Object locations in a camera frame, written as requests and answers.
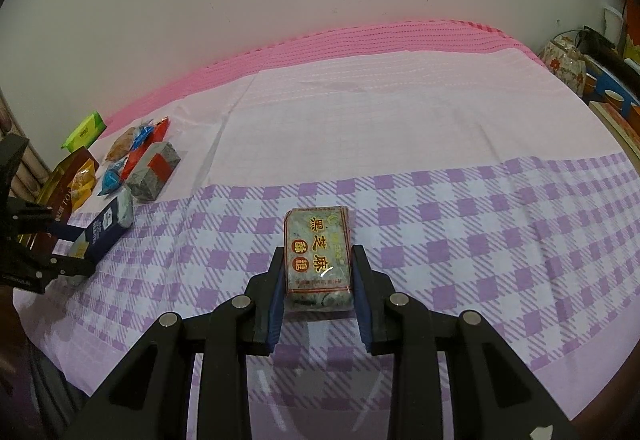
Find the navy blue snack box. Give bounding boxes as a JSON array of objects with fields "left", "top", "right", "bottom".
[{"left": 70, "top": 192, "right": 135, "bottom": 267}]

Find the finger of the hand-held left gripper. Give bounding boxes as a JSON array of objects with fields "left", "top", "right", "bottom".
[
  {"left": 11, "top": 201, "right": 85, "bottom": 243},
  {"left": 2, "top": 252, "right": 97, "bottom": 295}
]

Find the black box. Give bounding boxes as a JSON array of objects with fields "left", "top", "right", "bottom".
[{"left": 580, "top": 26, "right": 623, "bottom": 66}]

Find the orange red snack wrapper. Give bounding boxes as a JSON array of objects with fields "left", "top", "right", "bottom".
[{"left": 150, "top": 117, "right": 171, "bottom": 144}]

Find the maroon and gold box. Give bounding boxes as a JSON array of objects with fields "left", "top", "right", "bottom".
[{"left": 17, "top": 147, "right": 101, "bottom": 257}]

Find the floral ceramic jar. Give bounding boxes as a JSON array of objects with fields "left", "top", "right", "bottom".
[{"left": 542, "top": 34, "right": 589, "bottom": 94}]

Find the blue tray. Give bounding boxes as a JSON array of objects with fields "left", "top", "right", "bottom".
[{"left": 592, "top": 67, "right": 632, "bottom": 103}]

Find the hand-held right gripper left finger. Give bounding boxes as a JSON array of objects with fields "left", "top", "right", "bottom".
[{"left": 60, "top": 246, "right": 287, "bottom": 440}]

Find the white cup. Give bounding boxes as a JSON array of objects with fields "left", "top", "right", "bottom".
[{"left": 602, "top": 7, "right": 624, "bottom": 43}]

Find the brown pastry in clear wrap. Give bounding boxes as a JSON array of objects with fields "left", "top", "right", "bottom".
[{"left": 105, "top": 127, "right": 138, "bottom": 163}]

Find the grey sesame candy block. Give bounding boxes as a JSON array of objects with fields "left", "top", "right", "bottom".
[
  {"left": 283, "top": 205, "right": 355, "bottom": 313},
  {"left": 124, "top": 141, "right": 182, "bottom": 203}
]

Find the flat red snack packet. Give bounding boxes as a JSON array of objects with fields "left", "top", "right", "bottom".
[{"left": 122, "top": 147, "right": 151, "bottom": 179}]

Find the green snack packet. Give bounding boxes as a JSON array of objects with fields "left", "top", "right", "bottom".
[{"left": 61, "top": 112, "right": 107, "bottom": 151}]

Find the beige ribbed curtain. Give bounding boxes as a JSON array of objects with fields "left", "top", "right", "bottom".
[{"left": 0, "top": 92, "right": 57, "bottom": 201}]

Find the blue ended snack wrapper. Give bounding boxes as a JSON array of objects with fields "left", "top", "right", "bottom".
[{"left": 97, "top": 159, "right": 129, "bottom": 196}]

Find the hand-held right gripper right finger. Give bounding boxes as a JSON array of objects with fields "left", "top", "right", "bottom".
[{"left": 350, "top": 244, "right": 583, "bottom": 440}]

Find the blue twisted snack wrapper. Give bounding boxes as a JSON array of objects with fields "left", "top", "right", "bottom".
[{"left": 131, "top": 124, "right": 154, "bottom": 151}]

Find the pink and purple checkered bedsheet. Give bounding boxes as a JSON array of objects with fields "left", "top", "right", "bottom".
[{"left": 10, "top": 17, "right": 626, "bottom": 426}]

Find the yellow orange snack bag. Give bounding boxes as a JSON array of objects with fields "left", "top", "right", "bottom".
[{"left": 70, "top": 160, "right": 99, "bottom": 213}]

